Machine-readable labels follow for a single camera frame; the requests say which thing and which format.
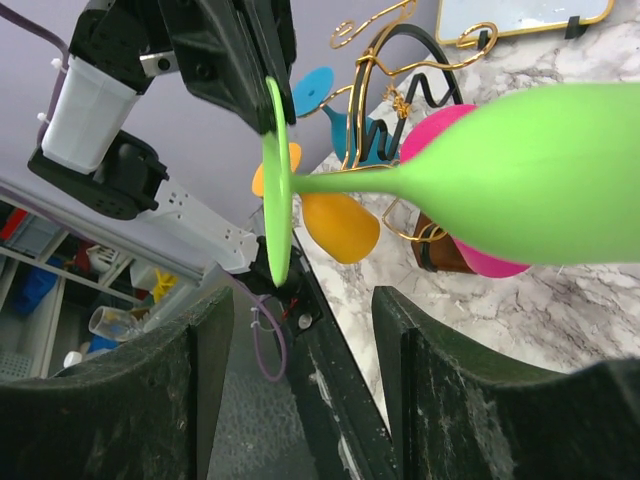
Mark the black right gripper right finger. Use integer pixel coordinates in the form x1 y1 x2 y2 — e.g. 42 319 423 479
372 287 639 479

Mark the pink wine glass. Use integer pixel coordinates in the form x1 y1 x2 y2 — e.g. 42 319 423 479
396 104 529 278

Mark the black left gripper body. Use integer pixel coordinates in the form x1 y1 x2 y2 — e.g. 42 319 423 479
139 1 240 98

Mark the blue wine glass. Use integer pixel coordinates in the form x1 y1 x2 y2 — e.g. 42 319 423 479
292 66 392 167

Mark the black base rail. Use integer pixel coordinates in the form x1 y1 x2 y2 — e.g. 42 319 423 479
284 244 401 479

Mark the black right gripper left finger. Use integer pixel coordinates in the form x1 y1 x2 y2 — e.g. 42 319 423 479
1 287 234 479

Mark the gold framed whiteboard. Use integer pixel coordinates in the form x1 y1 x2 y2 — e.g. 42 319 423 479
435 0 615 45

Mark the green wine glass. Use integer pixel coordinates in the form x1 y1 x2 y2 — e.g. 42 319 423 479
267 82 639 285

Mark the yellow wine glass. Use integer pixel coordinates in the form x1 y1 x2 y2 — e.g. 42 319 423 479
252 143 381 264

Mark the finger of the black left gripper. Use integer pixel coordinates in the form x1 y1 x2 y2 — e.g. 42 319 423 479
199 1 296 135

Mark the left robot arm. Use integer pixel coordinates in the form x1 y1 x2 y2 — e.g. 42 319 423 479
28 1 296 275

